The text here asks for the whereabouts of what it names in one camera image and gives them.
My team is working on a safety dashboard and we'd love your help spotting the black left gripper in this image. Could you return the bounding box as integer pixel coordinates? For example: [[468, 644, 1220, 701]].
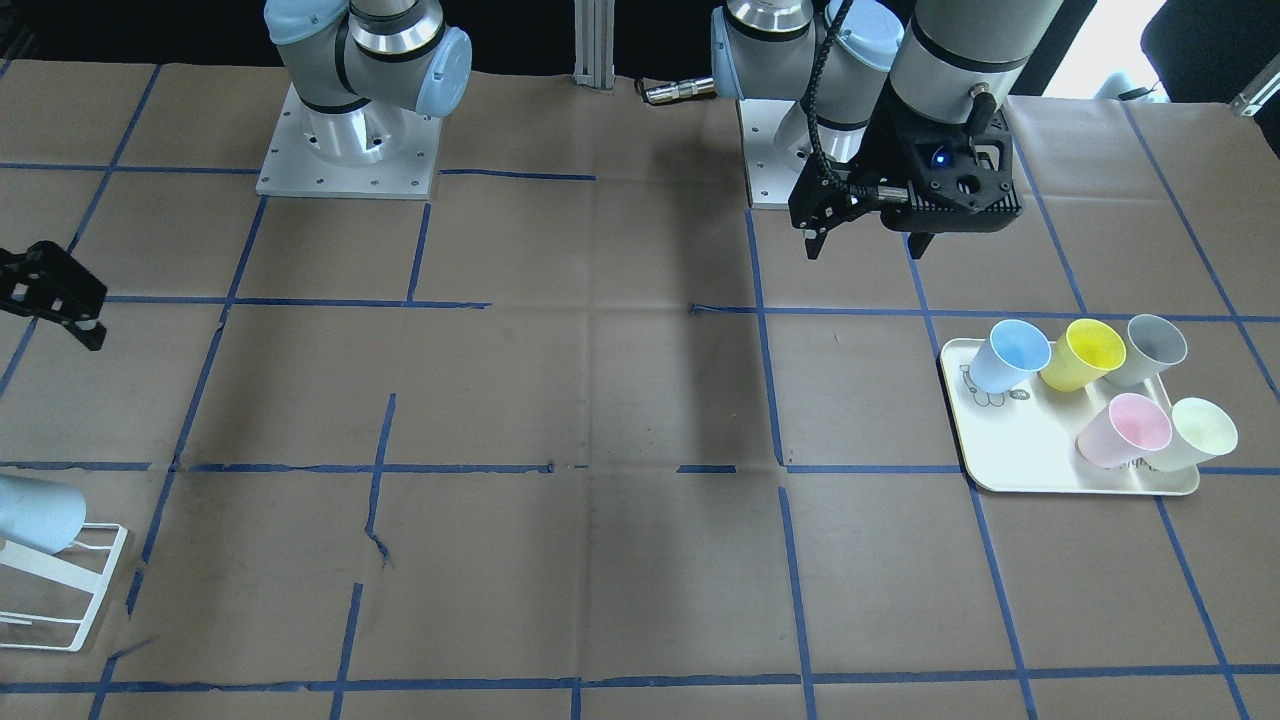
[[788, 83, 1016, 261]]

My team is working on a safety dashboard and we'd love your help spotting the pale blue cup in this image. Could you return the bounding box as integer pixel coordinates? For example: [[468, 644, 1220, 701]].
[[1, 475, 87, 553]]

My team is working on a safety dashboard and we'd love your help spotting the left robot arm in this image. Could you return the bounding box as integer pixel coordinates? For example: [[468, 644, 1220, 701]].
[[710, 1, 1060, 260]]

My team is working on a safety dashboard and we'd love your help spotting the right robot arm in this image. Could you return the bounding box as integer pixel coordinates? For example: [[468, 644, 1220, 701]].
[[256, 1, 472, 200]]

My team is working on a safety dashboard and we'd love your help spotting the blue cup on tray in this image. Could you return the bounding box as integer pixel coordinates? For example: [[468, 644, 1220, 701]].
[[969, 319, 1053, 395]]

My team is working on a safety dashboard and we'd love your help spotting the yellow cup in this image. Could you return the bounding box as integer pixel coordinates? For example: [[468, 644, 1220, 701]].
[[1039, 318, 1126, 393]]

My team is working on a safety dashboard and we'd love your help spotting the grey cup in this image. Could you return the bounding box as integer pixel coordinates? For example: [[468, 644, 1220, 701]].
[[1103, 314, 1189, 388]]

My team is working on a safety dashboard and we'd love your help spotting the pink cup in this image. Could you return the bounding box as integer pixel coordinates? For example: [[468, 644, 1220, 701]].
[[1076, 393, 1172, 469]]

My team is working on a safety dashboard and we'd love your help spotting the pale green cup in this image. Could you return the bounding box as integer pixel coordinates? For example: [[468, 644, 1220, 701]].
[[1146, 397, 1240, 471]]

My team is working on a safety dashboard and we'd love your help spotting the cream plastic tray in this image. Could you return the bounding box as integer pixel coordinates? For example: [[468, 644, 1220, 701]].
[[940, 338, 1201, 496]]

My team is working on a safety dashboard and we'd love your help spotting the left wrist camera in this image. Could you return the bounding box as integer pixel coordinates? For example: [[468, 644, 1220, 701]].
[[879, 184, 1024, 234]]

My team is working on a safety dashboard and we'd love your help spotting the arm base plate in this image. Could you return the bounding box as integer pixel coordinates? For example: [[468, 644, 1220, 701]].
[[256, 87, 443, 201], [736, 99, 810, 210]]

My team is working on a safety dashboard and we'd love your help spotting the left wrist braided cable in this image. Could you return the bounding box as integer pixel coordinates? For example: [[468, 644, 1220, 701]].
[[806, 0, 881, 193]]

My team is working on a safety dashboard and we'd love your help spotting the white wire cup rack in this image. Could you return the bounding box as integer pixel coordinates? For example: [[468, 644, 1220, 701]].
[[1, 521, 129, 653]]

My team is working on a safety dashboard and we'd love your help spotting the aluminium frame post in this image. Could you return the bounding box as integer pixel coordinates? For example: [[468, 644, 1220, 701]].
[[572, 0, 616, 92]]

